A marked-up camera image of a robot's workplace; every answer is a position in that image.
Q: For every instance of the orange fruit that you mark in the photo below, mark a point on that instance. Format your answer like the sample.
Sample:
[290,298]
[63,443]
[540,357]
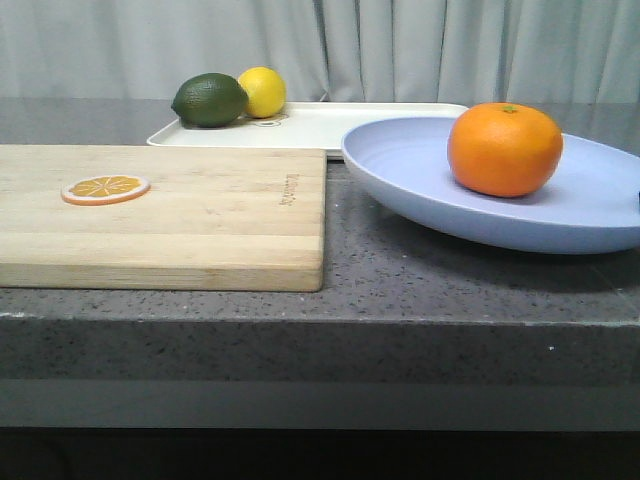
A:
[504,149]

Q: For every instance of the light blue plate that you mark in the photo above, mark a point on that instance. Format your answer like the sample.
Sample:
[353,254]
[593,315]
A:
[589,206]

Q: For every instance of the cream white tray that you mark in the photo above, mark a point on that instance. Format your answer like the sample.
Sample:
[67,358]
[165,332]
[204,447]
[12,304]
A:
[299,125]

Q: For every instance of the wooden cutting board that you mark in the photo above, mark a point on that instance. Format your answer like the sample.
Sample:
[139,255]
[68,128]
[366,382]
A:
[214,219]

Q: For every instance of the yellow lemon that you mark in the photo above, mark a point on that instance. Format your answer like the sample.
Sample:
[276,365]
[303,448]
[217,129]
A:
[266,91]

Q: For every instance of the dark green lime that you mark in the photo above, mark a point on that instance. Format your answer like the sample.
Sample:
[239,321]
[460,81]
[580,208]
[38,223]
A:
[209,100]

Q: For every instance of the grey curtain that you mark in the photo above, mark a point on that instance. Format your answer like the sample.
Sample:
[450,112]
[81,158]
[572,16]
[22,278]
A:
[375,51]

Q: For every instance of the orange slice coaster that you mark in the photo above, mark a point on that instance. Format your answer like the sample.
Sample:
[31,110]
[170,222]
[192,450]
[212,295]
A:
[105,190]

